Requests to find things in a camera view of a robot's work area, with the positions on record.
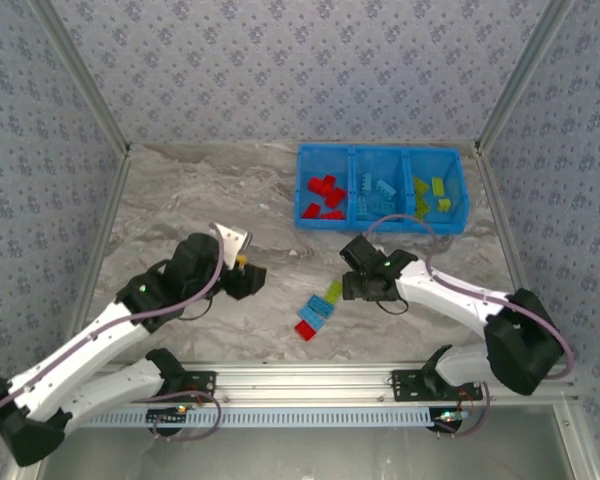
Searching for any aluminium table edge rail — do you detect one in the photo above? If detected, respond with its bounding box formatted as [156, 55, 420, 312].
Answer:
[127, 139, 481, 150]

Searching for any aluminium corner post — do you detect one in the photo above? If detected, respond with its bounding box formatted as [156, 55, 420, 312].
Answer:
[28, 0, 132, 157]
[473, 0, 577, 154]

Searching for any aluminium side rail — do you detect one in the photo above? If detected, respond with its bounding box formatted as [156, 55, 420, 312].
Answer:
[62, 149, 132, 351]
[473, 144, 555, 365]

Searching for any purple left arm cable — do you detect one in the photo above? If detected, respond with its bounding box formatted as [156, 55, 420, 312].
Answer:
[0, 223, 226, 441]

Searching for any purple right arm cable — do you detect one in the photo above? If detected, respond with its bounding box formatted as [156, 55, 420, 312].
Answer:
[364, 213, 576, 440]

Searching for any slotted cable duct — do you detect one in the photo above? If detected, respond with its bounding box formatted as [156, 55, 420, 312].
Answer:
[79, 407, 434, 430]

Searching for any aluminium lower frame post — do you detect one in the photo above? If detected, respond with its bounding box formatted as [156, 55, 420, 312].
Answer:
[553, 404, 600, 480]

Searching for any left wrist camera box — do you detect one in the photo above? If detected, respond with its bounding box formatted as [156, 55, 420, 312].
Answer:
[209, 222, 255, 262]

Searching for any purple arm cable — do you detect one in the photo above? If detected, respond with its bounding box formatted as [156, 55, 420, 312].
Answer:
[0, 223, 226, 441]
[364, 213, 576, 440]

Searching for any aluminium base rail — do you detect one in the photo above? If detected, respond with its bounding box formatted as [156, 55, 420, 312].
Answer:
[64, 363, 580, 407]

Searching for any small controller board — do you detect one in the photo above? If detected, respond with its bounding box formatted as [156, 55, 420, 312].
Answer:
[146, 405, 189, 436]
[429, 407, 469, 435]

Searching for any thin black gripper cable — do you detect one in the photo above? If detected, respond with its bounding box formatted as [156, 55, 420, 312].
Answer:
[376, 293, 411, 317]
[178, 294, 216, 322]

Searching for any grey metal panel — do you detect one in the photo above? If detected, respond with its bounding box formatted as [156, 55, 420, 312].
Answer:
[39, 424, 581, 480]

